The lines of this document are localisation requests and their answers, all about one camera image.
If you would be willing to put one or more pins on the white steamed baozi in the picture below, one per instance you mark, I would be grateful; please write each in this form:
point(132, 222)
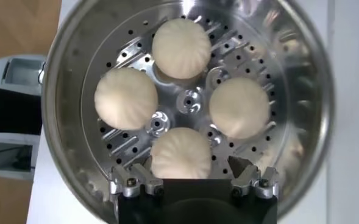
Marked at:
point(239, 108)
point(125, 99)
point(181, 48)
point(180, 152)

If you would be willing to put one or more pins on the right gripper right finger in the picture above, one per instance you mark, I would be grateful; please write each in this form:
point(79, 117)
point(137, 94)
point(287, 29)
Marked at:
point(246, 179)

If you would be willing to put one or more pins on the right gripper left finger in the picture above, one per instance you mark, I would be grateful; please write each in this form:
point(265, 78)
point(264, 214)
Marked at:
point(130, 182)

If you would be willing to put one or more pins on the white black robot base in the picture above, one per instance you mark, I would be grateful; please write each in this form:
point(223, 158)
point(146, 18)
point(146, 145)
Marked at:
point(11, 109)

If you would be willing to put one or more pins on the steel steamer basket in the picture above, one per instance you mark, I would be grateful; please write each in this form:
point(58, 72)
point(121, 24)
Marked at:
point(298, 91)

